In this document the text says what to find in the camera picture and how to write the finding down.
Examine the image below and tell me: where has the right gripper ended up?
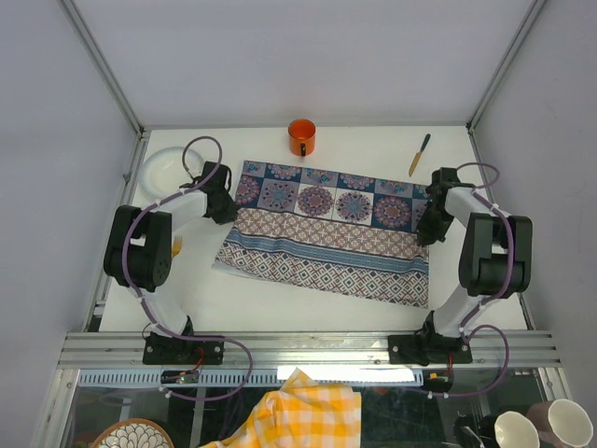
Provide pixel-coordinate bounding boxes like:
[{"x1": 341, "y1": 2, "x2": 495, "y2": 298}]
[{"x1": 414, "y1": 200, "x2": 454, "y2": 246}]

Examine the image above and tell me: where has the patterned placemat cloth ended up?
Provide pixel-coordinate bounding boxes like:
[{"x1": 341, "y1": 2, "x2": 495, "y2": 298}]
[{"x1": 214, "y1": 161, "x2": 429, "y2": 308}]

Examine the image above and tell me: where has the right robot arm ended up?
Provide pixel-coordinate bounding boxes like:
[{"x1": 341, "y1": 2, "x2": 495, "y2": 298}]
[{"x1": 388, "y1": 167, "x2": 534, "y2": 366}]

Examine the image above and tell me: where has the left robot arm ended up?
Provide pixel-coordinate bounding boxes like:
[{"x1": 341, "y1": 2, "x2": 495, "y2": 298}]
[{"x1": 104, "y1": 161, "x2": 238, "y2": 368}]

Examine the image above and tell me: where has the white blue-rimmed bowl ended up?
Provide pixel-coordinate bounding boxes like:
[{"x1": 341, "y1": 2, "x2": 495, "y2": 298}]
[{"x1": 139, "y1": 147, "x2": 204, "y2": 200}]

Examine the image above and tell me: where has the orange mug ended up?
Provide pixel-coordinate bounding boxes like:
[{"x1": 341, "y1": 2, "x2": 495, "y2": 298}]
[{"x1": 287, "y1": 119, "x2": 316, "y2": 158}]

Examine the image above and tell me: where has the yellow checkered cloth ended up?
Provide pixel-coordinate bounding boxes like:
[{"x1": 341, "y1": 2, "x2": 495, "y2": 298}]
[{"x1": 207, "y1": 369, "x2": 362, "y2": 448}]

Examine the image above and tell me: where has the brown white cup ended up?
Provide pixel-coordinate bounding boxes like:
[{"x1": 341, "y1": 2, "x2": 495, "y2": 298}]
[{"x1": 526, "y1": 399, "x2": 594, "y2": 447}]

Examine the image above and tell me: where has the patterned brown plate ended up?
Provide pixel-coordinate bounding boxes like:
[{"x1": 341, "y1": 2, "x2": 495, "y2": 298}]
[{"x1": 91, "y1": 418, "x2": 174, "y2": 448}]

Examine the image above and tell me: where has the gold fork green handle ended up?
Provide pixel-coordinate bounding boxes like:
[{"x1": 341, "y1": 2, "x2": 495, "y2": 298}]
[{"x1": 171, "y1": 235, "x2": 183, "y2": 258}]

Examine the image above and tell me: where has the gold knife green handle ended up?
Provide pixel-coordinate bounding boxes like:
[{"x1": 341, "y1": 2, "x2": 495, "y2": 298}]
[{"x1": 409, "y1": 133, "x2": 431, "y2": 177}]

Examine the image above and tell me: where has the white cable duct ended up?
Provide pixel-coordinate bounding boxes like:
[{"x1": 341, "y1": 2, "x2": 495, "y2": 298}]
[{"x1": 78, "y1": 366, "x2": 423, "y2": 388}]

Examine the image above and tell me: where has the aluminium mounting rail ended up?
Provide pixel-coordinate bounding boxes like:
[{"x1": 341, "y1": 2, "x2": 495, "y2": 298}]
[{"x1": 58, "y1": 329, "x2": 562, "y2": 369}]

